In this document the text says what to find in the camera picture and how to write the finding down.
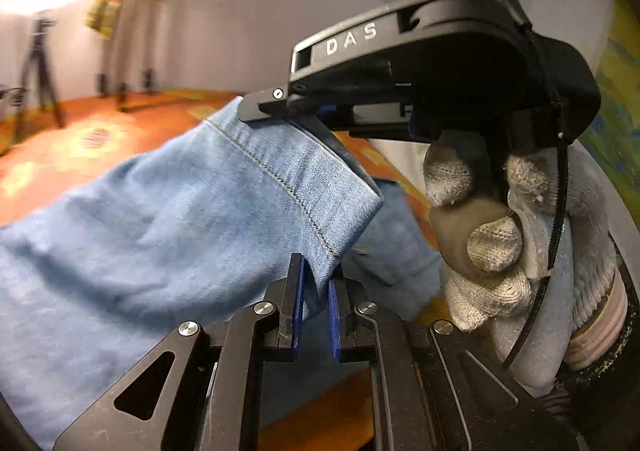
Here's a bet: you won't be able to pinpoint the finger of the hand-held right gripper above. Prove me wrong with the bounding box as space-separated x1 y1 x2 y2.
237 84 352 163

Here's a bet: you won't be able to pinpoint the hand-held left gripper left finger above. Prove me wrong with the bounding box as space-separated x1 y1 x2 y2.
52 252 306 451

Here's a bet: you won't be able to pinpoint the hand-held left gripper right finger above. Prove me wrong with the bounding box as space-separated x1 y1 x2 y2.
326 270 578 451

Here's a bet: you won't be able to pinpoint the blue denim pants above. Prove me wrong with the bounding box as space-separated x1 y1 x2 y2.
0 96 447 451

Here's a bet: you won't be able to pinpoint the person's right hand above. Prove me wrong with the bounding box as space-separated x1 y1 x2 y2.
422 128 629 389

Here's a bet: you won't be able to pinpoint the black light stand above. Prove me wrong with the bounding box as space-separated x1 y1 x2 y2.
96 0 157 113

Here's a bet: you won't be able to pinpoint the black tripod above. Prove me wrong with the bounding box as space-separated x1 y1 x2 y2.
0 15 69 155

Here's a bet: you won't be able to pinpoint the green painted wall picture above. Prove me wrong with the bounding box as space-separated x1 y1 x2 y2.
581 0 640 204

